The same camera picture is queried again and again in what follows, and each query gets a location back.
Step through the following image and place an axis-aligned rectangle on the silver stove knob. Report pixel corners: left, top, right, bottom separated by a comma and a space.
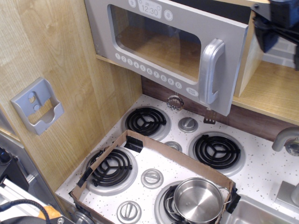
141, 168, 164, 189
164, 141, 182, 152
178, 117, 199, 133
117, 201, 142, 224

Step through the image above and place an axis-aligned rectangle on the centre silver stove knob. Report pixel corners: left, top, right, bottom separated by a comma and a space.
141, 168, 164, 189

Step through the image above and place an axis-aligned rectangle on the stainless steel sink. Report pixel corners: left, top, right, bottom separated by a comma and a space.
220, 195, 299, 224

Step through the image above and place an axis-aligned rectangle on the grey wall phone holder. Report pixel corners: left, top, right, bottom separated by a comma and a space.
10, 77, 64, 135

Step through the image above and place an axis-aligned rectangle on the silver microwave door handle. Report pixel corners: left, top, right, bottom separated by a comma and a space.
199, 39, 225, 104

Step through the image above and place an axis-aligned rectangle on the hanging metal spatula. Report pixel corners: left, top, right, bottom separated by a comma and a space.
203, 108, 217, 124

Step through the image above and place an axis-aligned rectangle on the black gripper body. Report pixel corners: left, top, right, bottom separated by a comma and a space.
250, 0, 299, 43

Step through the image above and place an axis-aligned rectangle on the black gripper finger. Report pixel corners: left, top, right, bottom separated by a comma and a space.
255, 25, 278, 53
293, 45, 299, 70

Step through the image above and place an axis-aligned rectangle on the grey toy faucet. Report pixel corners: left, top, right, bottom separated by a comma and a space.
272, 127, 299, 156

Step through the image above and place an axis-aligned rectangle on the wooden shelf board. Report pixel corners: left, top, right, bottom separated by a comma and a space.
95, 55, 299, 126

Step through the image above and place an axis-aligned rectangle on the black braided cable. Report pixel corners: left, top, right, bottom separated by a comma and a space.
0, 199, 50, 224

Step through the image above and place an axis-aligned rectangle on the back silver stove knob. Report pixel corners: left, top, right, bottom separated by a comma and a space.
178, 117, 199, 133

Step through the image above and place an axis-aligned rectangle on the back right black burner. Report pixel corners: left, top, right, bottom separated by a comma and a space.
191, 133, 241, 169

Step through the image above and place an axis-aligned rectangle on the middle silver stove knob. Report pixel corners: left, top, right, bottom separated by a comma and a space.
164, 141, 182, 152

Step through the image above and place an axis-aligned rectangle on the brown cardboard frame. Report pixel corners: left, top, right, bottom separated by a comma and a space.
70, 130, 235, 224

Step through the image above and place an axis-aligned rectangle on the stainless steel pot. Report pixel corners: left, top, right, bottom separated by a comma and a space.
168, 177, 231, 224

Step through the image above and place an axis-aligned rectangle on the grey faucet handle base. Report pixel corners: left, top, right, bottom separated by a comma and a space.
275, 181, 299, 212

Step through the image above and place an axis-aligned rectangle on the back left black burner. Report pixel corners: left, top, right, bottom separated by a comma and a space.
124, 107, 167, 136

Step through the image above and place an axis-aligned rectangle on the front left black burner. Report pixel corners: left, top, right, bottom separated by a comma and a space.
91, 149, 134, 187

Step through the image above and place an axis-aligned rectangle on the silver toy microwave door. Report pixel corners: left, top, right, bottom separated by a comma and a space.
85, 0, 250, 116

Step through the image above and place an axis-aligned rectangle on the front silver stove knob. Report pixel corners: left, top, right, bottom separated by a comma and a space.
117, 201, 142, 224

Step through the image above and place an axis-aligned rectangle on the front right black burner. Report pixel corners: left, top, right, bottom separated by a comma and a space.
163, 184, 186, 224

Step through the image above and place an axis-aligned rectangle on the black burner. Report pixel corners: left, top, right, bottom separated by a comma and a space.
191, 133, 241, 169
163, 184, 186, 224
91, 149, 134, 187
124, 107, 167, 136

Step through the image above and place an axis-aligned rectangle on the hanging metal strainer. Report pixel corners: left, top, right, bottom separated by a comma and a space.
166, 93, 184, 112

